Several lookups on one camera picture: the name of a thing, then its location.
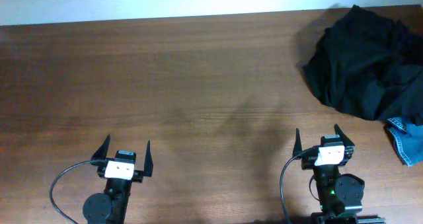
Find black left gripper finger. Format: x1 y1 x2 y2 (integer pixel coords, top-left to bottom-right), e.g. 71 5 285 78
91 135 110 167
143 140 153 177

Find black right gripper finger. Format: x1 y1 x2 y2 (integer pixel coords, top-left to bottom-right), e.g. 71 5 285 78
292 128 303 157
334 124 355 151

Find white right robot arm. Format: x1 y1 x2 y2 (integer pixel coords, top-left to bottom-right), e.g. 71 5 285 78
293 125 365 223

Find blue denim jeans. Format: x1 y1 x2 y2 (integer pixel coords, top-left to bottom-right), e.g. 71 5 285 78
387 117 422 167

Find black garment pile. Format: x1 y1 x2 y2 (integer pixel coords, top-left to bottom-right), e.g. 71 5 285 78
303 5 422 126

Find black metal rail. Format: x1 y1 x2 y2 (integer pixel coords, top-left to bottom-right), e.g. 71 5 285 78
356 216 386 224

